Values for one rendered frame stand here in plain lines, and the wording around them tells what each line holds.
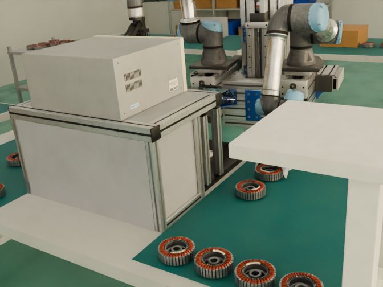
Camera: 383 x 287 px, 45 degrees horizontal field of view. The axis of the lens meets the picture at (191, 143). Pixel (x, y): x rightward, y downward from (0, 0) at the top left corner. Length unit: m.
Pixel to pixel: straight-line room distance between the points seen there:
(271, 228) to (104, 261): 0.54
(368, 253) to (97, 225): 0.96
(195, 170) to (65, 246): 0.52
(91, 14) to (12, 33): 1.79
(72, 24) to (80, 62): 7.22
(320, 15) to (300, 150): 1.13
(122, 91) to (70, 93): 0.21
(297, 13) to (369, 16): 6.40
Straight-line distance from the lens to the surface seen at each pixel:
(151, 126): 1.41
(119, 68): 1.46
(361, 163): 0.90
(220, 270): 1.31
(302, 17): 2.02
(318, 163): 0.92
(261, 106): 2.02
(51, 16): 8.45
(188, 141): 1.59
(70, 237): 1.61
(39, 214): 1.80
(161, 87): 1.64
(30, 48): 4.81
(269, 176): 1.82
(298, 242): 1.48
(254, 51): 2.64
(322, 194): 1.75
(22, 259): 2.99
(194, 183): 1.68
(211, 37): 2.59
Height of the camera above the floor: 1.57
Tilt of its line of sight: 21 degrees down
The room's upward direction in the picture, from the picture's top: 4 degrees counter-clockwise
